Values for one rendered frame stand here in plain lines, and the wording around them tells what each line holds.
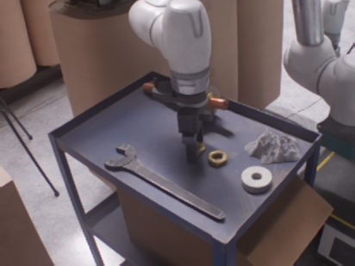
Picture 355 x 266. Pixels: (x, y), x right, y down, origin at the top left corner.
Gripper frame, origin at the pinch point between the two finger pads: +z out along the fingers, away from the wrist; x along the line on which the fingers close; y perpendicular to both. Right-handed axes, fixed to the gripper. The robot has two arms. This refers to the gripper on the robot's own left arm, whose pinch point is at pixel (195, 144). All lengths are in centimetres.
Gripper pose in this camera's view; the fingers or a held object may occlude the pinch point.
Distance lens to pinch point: 105.1
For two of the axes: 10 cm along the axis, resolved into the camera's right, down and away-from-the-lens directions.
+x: 1.9, -5.8, 7.9
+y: 9.8, 0.5, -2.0
